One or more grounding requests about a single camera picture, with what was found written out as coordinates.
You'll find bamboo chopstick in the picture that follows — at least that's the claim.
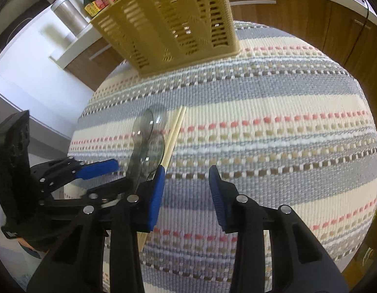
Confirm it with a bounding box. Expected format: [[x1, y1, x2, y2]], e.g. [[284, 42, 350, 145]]
[[137, 106, 187, 252], [161, 106, 186, 171]]

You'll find clear plastic spoon large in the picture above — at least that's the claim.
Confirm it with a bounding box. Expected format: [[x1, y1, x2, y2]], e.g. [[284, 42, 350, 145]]
[[126, 108, 154, 190]]

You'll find clear plastic spoon upper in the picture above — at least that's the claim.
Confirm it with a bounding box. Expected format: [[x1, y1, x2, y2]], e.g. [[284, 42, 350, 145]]
[[148, 103, 168, 134]]

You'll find striped woven table mat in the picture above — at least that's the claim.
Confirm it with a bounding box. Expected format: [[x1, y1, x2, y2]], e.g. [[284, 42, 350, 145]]
[[64, 21, 377, 292]]

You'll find steel cylinder canister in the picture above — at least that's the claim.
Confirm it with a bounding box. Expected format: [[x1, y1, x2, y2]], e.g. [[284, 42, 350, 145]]
[[51, 0, 88, 36]]

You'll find yellow plastic utensil basket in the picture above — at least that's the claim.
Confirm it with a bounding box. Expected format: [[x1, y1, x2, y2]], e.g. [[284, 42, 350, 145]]
[[91, 0, 240, 76]]

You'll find black power cable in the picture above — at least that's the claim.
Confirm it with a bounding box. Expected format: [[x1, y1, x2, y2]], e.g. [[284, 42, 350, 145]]
[[342, 0, 370, 66]]

